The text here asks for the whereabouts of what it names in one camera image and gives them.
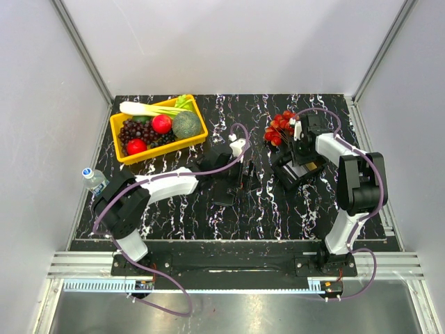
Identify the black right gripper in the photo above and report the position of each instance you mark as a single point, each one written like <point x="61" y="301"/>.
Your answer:
<point x="297" y="160"/>

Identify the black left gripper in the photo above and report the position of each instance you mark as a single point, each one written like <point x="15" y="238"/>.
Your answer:
<point x="252" y="177"/>

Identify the black leather card holder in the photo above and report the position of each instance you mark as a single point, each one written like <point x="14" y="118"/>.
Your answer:
<point x="224" y="193"/>

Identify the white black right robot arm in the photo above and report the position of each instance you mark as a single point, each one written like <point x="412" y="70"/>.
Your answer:
<point x="361" y="186"/>

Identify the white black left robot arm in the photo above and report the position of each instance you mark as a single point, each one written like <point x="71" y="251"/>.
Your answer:
<point x="121" y="204"/>

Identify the gold credit card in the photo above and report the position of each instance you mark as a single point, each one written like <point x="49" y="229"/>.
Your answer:
<point x="311" y="167"/>

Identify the black card storage box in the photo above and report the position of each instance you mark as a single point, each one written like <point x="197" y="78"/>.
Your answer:
<point x="291" y="175"/>

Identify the red artificial berry bunch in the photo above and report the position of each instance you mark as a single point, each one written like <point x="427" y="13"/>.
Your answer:
<point x="281" y="129"/>

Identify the green melon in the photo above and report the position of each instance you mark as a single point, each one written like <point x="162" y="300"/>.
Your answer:
<point x="186" y="124"/>

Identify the red apple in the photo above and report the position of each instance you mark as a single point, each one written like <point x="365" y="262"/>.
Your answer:
<point x="162" y="124"/>

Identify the red tomato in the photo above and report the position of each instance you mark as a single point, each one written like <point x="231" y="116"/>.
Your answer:
<point x="135" y="146"/>

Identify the dark purple grape bunch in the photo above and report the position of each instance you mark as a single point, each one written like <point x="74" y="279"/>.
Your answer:
<point x="131" y="130"/>

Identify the white green leek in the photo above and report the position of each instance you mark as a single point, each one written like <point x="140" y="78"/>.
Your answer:
<point x="183" y="103"/>

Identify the yellow plastic tray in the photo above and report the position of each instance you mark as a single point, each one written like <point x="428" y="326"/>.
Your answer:
<point x="121" y="154"/>

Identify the plastic water bottle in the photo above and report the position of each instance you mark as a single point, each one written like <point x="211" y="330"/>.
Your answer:
<point x="94" y="180"/>

